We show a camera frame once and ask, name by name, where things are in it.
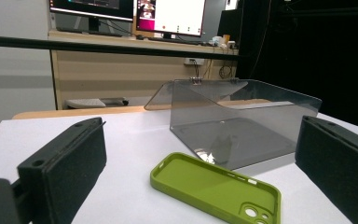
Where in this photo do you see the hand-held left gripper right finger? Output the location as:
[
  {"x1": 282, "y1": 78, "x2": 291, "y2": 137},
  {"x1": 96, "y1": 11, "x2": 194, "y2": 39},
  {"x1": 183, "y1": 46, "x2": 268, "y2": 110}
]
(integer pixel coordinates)
[{"x1": 295, "y1": 115, "x2": 358, "y2": 224}]

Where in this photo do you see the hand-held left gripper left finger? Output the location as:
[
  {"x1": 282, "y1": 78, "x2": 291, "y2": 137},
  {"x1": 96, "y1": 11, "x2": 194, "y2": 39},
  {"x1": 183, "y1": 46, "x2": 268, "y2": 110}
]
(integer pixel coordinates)
[{"x1": 17, "y1": 117, "x2": 108, "y2": 224}]

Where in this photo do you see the transparent grey plastic box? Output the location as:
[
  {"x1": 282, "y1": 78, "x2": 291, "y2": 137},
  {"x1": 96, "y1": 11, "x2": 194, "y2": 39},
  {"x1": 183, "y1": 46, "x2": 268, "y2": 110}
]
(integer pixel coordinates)
[{"x1": 144, "y1": 77, "x2": 324, "y2": 171}]

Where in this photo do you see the green phone case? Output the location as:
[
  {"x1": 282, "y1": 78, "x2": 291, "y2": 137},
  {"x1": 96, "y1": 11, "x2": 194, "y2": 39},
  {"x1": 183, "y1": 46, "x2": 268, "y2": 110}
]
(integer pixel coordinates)
[{"x1": 149, "y1": 151, "x2": 282, "y2": 224}]

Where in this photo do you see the wooden table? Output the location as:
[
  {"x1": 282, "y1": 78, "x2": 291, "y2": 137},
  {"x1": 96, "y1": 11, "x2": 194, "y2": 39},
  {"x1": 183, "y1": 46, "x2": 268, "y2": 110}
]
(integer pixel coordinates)
[{"x1": 12, "y1": 98, "x2": 273, "y2": 120}]

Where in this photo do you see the white cabinet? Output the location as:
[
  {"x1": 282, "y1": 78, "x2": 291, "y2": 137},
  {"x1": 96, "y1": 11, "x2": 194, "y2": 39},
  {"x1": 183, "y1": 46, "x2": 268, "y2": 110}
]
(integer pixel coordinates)
[{"x1": 0, "y1": 0, "x2": 58, "y2": 144}]

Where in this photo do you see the wooden desk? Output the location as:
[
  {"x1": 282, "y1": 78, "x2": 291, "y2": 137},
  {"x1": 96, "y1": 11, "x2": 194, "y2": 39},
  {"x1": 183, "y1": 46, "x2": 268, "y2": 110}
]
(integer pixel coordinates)
[{"x1": 48, "y1": 29, "x2": 241, "y2": 110}]

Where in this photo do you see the black curtain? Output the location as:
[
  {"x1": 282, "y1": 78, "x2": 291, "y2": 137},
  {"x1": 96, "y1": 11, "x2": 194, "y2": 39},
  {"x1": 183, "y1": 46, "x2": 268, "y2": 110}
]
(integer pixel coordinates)
[{"x1": 236, "y1": 0, "x2": 358, "y2": 133}]

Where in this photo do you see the dark screen monitor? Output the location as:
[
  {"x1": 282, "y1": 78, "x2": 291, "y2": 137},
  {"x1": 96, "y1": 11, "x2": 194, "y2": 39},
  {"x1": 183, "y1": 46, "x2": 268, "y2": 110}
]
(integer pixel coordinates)
[{"x1": 48, "y1": 0, "x2": 135, "y2": 35}]

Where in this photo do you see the power strip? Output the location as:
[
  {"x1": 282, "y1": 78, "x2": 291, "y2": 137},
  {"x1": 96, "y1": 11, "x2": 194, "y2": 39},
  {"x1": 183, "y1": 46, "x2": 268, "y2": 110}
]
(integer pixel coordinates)
[{"x1": 184, "y1": 57, "x2": 206, "y2": 66}]

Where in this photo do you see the white screen monitor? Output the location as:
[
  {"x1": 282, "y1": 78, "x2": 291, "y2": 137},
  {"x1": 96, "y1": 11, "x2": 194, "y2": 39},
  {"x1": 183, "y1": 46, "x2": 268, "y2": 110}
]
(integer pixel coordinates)
[{"x1": 135, "y1": 0, "x2": 208, "y2": 41}]

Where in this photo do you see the black horizontal frame bar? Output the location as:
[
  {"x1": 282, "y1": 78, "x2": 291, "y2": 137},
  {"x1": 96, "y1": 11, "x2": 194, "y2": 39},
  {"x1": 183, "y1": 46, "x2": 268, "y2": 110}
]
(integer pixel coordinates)
[{"x1": 0, "y1": 35, "x2": 241, "y2": 62}]

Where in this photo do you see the black cable bundle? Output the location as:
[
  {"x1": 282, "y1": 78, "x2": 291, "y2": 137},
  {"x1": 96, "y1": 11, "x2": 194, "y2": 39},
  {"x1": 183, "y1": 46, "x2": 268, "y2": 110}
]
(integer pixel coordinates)
[{"x1": 218, "y1": 60, "x2": 236, "y2": 80}]

